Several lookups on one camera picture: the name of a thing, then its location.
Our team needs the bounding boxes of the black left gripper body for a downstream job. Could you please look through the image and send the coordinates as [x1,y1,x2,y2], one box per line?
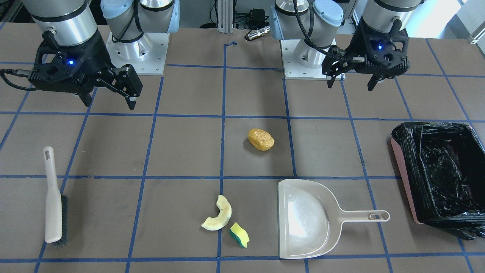
[322,19,410,78]

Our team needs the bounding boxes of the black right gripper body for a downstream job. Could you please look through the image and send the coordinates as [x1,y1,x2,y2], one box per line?
[29,30,143,98]

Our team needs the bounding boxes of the beige hand brush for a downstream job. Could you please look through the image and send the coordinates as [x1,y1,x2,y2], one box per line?
[43,146,68,247]

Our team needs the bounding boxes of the beige plastic dustpan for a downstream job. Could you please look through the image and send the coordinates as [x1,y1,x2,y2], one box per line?
[277,179,390,259]

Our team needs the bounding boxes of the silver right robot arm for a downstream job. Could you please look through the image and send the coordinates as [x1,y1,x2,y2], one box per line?
[21,0,180,110]

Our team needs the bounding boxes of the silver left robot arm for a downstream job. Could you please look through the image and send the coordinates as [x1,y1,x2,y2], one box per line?
[269,0,423,91]

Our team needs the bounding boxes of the pink bin with black bag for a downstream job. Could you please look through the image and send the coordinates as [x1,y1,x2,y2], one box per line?
[390,122,485,240]

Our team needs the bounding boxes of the yellow potato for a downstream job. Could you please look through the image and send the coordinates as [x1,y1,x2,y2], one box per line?
[247,128,275,151]

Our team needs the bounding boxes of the black power adapter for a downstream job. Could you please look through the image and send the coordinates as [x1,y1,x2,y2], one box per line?
[248,8,266,28]

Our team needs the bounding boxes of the pale melon rind slice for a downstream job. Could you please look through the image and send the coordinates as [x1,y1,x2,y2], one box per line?
[201,194,232,231]

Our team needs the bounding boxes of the yellow green sponge piece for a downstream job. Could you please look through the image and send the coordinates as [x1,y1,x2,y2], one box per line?
[229,222,250,248]

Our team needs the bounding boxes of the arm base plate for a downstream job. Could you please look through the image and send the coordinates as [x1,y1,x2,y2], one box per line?
[106,33,170,75]
[280,39,331,80]

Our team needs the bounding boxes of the silver cable connector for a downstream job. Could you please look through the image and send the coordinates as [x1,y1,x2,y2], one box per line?
[244,25,271,41]

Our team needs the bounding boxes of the aluminium frame post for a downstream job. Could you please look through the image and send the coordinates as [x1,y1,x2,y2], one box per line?
[216,0,234,35]

